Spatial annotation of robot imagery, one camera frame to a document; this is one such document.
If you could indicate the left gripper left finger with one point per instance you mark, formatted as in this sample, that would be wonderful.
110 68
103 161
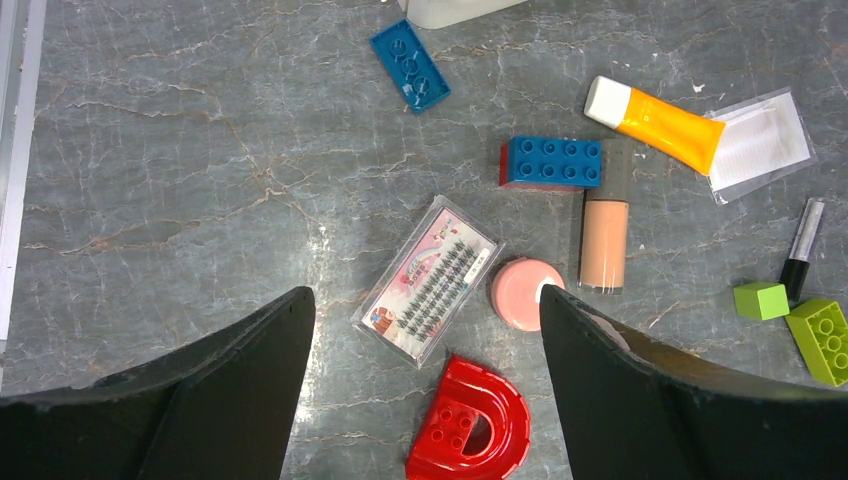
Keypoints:
221 407

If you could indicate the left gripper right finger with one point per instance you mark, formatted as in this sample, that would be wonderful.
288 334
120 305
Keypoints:
633 407

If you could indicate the red arch brick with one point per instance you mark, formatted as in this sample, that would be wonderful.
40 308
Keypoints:
477 427

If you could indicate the small lime green cube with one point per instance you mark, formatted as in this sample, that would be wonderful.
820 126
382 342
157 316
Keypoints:
761 300

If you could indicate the pink round sponge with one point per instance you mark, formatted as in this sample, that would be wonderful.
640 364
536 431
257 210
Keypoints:
516 291

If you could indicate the beige foundation bottle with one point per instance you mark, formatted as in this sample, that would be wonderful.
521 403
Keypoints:
605 221

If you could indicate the lime green flat brick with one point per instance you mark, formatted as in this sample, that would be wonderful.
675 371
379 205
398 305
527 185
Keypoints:
819 329

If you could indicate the false eyelash case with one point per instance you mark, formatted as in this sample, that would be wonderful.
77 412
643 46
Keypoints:
428 281

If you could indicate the blue red duplo brick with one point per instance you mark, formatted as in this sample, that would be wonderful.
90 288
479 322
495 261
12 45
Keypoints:
550 163

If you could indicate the orange cream tube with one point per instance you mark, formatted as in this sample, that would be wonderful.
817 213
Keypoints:
684 136

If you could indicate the clear packet white strips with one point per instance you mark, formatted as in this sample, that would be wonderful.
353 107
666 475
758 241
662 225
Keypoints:
764 140

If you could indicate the blue flat brick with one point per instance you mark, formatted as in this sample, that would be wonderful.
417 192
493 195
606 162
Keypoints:
410 67

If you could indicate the white three-drawer organizer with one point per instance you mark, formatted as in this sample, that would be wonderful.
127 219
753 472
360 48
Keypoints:
437 14

